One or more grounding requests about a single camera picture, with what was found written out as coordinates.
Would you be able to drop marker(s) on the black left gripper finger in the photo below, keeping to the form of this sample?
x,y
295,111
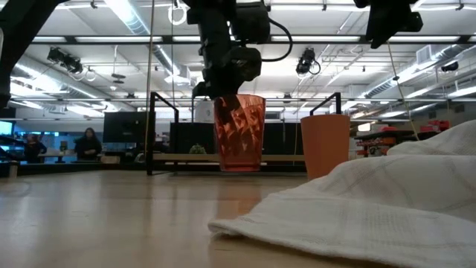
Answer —
x,y
231,106
203,91

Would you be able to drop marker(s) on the red translucent faceted cup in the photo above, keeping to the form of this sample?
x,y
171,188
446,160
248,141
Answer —
x,y
240,141

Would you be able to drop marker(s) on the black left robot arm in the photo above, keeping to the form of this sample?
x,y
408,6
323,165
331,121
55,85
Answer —
x,y
22,33

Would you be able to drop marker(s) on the black-framed wooden shelf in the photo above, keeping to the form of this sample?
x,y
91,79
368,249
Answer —
x,y
186,158

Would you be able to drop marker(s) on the small green plant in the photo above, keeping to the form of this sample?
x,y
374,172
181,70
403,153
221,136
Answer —
x,y
197,149

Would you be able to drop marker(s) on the black monitor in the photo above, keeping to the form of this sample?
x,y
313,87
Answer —
x,y
124,127

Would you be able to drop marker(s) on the orange plastic cup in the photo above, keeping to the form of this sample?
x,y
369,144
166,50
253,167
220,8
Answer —
x,y
325,145

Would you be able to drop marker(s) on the red storage bins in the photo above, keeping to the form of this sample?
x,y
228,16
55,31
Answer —
x,y
435,126

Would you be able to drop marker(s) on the person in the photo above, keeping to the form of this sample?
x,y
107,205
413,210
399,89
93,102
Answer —
x,y
88,146
34,148

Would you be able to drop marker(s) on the white waffle-weave towel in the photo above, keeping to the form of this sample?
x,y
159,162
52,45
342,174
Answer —
x,y
372,212

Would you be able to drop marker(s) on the blue lit screen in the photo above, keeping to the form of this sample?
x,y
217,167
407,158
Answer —
x,y
5,127

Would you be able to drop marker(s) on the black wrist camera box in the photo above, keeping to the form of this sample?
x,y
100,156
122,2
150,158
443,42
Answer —
x,y
251,20

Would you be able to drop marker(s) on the black ceiling-mounted camera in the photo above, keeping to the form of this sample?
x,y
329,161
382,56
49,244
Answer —
x,y
306,61
65,59

